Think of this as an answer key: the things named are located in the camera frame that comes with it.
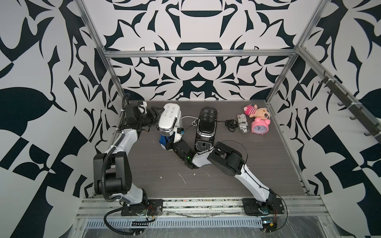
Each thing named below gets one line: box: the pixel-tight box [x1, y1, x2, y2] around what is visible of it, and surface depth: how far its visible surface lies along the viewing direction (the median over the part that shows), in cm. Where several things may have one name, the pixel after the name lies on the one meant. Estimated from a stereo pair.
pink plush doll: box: [243, 104, 271, 120], surface depth 107 cm
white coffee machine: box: [156, 102, 184, 151], surface depth 84 cm
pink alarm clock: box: [251, 118, 271, 135], surface depth 99 cm
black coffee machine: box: [194, 106, 218, 152], surface depth 81 cm
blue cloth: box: [158, 134, 171, 147], surface depth 93 cm
